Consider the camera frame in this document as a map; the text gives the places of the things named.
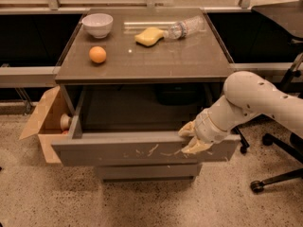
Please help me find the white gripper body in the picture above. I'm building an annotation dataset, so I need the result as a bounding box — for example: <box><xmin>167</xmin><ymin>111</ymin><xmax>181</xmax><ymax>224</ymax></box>
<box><xmin>194</xmin><ymin>108</ymin><xmax>234</xmax><ymax>144</ymax></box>

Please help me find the orange fruit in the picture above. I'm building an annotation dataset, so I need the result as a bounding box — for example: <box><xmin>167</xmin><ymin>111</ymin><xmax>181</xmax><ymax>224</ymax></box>
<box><xmin>89</xmin><ymin>46</ymin><xmax>107</xmax><ymax>63</ymax></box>

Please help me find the grey top drawer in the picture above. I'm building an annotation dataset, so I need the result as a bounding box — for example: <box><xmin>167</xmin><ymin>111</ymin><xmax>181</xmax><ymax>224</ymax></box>
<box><xmin>52</xmin><ymin>85</ymin><xmax>240</xmax><ymax>166</ymax></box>

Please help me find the grey drawer cabinet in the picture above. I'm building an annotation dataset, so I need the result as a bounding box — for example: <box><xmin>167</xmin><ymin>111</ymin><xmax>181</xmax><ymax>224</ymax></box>
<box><xmin>55</xmin><ymin>7</ymin><xmax>237</xmax><ymax>183</ymax></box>

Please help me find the white ceramic bowl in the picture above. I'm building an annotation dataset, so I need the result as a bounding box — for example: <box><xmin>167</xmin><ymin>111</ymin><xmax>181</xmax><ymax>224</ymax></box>
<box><xmin>81</xmin><ymin>13</ymin><xmax>114</xmax><ymax>39</ymax></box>

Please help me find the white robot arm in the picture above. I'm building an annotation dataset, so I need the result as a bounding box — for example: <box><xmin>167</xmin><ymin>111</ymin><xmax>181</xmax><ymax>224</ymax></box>
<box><xmin>178</xmin><ymin>71</ymin><xmax>303</xmax><ymax>154</ymax></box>

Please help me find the yellow sponge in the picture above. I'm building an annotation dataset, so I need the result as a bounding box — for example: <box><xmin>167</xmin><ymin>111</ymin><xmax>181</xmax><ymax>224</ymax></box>
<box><xmin>134</xmin><ymin>27</ymin><xmax>164</xmax><ymax>46</ymax></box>

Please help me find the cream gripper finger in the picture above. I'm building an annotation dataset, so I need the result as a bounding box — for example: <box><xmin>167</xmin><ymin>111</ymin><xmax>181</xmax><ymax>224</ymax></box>
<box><xmin>178</xmin><ymin>121</ymin><xmax>195</xmax><ymax>137</ymax></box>
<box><xmin>181</xmin><ymin>136</ymin><xmax>212</xmax><ymax>154</ymax></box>

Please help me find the grey bottom drawer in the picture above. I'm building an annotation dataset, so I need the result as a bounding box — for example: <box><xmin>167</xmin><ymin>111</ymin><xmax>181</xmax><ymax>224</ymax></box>
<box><xmin>96</xmin><ymin>164</ymin><xmax>202</xmax><ymax>182</ymax></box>

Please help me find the white item in box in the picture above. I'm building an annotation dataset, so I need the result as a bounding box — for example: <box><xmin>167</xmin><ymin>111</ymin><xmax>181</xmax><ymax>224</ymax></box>
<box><xmin>60</xmin><ymin>113</ymin><xmax>72</xmax><ymax>131</ymax></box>

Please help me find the open cardboard box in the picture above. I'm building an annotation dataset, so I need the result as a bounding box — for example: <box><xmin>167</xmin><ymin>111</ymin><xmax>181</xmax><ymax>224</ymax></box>
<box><xmin>20</xmin><ymin>86</ymin><xmax>71</xmax><ymax>164</ymax></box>

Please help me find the grey drawer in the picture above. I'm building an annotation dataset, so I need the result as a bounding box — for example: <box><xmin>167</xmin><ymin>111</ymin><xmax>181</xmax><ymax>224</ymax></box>
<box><xmin>96</xmin><ymin>164</ymin><xmax>202</xmax><ymax>182</ymax></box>
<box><xmin>52</xmin><ymin>85</ymin><xmax>240</xmax><ymax>166</ymax></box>

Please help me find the clear plastic water bottle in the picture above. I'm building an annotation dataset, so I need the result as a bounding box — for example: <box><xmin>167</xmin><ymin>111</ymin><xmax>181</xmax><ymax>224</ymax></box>
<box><xmin>163</xmin><ymin>15</ymin><xmax>205</xmax><ymax>40</ymax></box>

